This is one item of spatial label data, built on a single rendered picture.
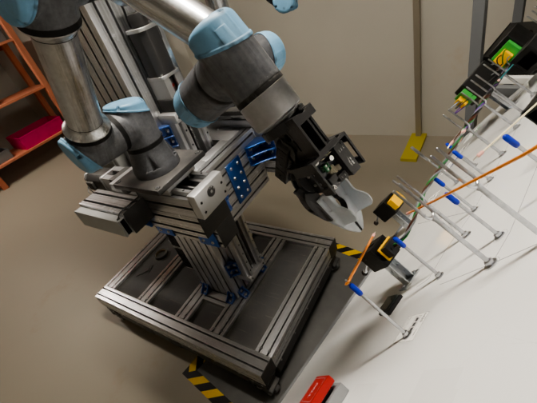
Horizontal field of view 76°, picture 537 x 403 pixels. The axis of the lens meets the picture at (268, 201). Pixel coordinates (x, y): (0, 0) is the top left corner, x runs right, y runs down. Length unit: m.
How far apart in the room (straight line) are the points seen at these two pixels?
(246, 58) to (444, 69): 2.62
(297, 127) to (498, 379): 0.32
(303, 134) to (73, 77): 0.57
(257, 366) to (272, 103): 1.35
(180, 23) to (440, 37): 2.42
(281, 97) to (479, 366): 0.35
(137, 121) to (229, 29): 0.65
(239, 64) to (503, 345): 0.39
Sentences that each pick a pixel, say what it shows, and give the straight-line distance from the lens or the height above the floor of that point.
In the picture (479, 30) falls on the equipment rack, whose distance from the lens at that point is 1.40.
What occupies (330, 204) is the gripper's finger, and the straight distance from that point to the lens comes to 0.51.
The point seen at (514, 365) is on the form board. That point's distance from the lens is 0.35.
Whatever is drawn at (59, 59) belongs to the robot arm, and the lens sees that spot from 0.85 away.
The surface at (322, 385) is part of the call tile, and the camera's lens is 0.55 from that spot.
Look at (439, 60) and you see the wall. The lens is 2.98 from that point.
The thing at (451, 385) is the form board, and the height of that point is 1.28.
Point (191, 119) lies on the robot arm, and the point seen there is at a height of 1.45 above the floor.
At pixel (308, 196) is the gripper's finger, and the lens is 0.50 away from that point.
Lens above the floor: 1.63
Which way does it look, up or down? 36 degrees down
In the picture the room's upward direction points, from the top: 19 degrees counter-clockwise
